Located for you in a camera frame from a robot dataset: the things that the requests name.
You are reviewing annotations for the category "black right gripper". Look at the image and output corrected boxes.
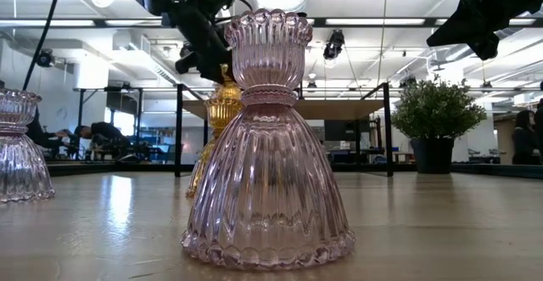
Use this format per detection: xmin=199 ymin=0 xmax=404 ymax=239
xmin=426 ymin=0 xmax=510 ymax=61

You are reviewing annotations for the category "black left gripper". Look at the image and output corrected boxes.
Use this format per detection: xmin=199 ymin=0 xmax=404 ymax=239
xmin=163 ymin=0 xmax=238 ymax=82

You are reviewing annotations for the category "pink ribbed glass candle holder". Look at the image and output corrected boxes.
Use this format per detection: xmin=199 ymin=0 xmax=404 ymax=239
xmin=0 ymin=88 xmax=56 ymax=204
xmin=180 ymin=8 xmax=356 ymax=272

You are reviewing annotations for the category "potted green plant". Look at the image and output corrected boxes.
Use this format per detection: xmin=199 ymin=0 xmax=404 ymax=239
xmin=389 ymin=73 xmax=489 ymax=176

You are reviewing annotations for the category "black overhead beam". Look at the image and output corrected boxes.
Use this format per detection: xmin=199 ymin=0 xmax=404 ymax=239
xmin=0 ymin=16 xmax=543 ymax=29

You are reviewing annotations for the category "black ceiling spotlight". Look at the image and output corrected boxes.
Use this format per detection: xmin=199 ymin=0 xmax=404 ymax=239
xmin=35 ymin=48 xmax=57 ymax=69
xmin=322 ymin=29 xmax=346 ymax=60

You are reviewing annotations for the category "wooden cabinet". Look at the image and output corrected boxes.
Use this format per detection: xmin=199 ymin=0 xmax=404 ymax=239
xmin=494 ymin=113 xmax=518 ymax=166

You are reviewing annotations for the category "wooden shelf with black legs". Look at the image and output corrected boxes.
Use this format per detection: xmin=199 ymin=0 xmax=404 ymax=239
xmin=174 ymin=81 xmax=395 ymax=178

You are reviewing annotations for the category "person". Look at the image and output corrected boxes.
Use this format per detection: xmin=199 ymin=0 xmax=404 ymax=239
xmin=535 ymin=97 xmax=543 ymax=166
xmin=25 ymin=106 xmax=69 ymax=150
xmin=511 ymin=109 xmax=539 ymax=166
xmin=74 ymin=121 xmax=131 ymax=157

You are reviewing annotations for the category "black background monitor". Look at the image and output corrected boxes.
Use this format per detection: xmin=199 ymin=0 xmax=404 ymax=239
xmin=324 ymin=119 xmax=371 ymax=143

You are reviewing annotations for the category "black aluminium table frame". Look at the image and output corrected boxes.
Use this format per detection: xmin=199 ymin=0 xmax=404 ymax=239
xmin=0 ymin=160 xmax=543 ymax=183

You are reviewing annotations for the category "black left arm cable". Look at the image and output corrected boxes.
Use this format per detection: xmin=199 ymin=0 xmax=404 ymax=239
xmin=21 ymin=0 xmax=66 ymax=92

